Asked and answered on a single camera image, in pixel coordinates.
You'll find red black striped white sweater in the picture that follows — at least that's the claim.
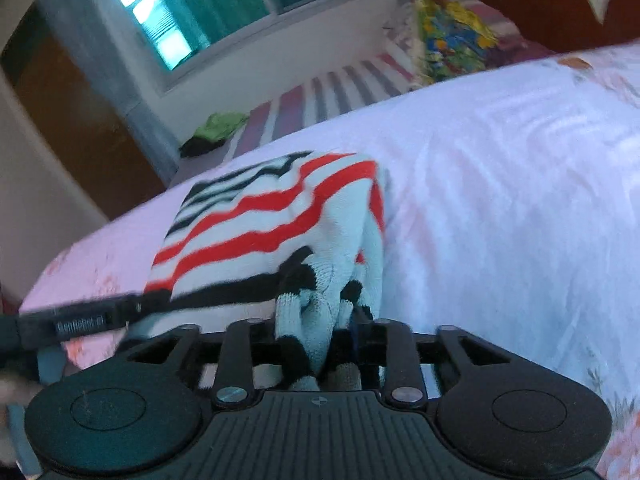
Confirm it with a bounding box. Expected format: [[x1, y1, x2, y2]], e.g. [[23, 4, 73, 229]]
[[125, 152, 384, 391]]

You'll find green and black clothes pile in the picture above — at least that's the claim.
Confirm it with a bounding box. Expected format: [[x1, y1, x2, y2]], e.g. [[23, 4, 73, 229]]
[[179, 112, 248, 159]]

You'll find brown wooden door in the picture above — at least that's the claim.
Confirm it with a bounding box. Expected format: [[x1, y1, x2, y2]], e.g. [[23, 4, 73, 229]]
[[1, 4, 166, 220]]

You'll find striped purple white bed sheet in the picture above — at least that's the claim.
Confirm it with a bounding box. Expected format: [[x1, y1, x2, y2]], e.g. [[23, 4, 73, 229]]
[[167, 34, 426, 189]]

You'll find grey curtain left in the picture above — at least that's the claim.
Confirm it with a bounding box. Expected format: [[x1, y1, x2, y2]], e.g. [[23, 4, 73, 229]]
[[37, 0, 178, 184]]

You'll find colourful floral pillow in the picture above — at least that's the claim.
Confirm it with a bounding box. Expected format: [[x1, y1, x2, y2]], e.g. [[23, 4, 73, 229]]
[[412, 0, 499, 88]]

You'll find red heart-shaped headboard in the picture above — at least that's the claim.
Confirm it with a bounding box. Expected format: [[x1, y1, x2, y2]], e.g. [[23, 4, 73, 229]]
[[462, 0, 640, 53]]

